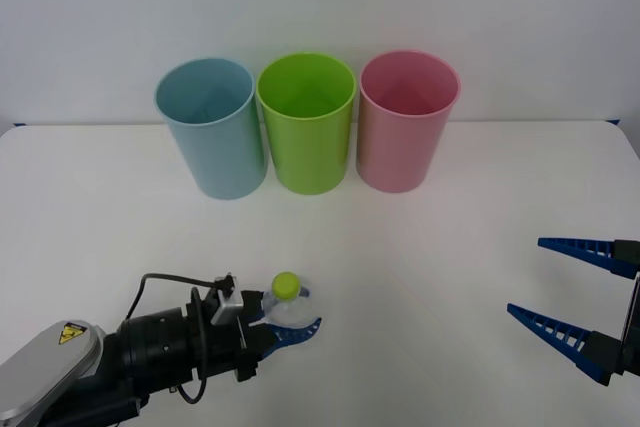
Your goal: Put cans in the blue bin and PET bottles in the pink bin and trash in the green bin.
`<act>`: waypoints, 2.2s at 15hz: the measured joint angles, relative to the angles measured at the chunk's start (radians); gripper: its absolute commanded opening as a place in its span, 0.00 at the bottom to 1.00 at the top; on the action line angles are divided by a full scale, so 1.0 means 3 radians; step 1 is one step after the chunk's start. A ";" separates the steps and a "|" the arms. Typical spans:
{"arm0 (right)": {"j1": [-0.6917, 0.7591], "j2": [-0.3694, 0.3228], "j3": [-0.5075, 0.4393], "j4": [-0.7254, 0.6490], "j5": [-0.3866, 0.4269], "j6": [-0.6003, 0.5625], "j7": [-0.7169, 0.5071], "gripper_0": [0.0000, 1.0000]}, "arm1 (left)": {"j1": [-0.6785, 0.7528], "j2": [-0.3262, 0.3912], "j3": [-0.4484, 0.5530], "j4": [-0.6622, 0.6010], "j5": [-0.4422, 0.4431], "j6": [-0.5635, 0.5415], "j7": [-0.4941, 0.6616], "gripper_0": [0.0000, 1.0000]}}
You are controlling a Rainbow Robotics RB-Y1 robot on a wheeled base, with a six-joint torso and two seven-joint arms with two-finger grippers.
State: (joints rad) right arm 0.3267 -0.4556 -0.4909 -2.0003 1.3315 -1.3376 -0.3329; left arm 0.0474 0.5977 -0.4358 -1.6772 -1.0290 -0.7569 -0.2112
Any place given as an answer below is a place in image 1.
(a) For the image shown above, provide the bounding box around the green plastic bin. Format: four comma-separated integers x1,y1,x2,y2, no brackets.
255,51,358,196

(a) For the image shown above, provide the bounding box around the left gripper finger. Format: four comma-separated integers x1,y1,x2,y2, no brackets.
242,285,314,323
247,315,323,361

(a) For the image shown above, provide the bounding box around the pink plastic bin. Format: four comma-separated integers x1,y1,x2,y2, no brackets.
355,49,462,194

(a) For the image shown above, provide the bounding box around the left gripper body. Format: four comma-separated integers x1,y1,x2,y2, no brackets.
188,295,258,384

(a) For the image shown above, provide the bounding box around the pale blue plastic bin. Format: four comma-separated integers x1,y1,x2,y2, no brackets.
153,56,268,201

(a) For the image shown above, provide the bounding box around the clear bottle with yellow-green cap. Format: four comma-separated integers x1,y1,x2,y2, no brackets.
259,271,321,333

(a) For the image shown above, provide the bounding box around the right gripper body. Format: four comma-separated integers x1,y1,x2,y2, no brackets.
618,270,640,378

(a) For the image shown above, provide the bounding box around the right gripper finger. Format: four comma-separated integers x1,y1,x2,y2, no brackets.
537,236,640,279
506,302,627,387

